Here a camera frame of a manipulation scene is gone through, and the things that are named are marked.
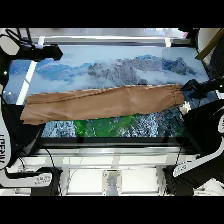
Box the silver frame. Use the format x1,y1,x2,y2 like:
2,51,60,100
0,34,224,196

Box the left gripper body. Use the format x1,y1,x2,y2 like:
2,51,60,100
32,43,64,63

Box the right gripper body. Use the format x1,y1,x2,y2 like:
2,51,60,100
180,79,204,98

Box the black cable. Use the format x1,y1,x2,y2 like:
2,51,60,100
44,147,64,196
165,138,185,169

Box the brown pants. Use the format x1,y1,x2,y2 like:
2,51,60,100
19,83,186,126

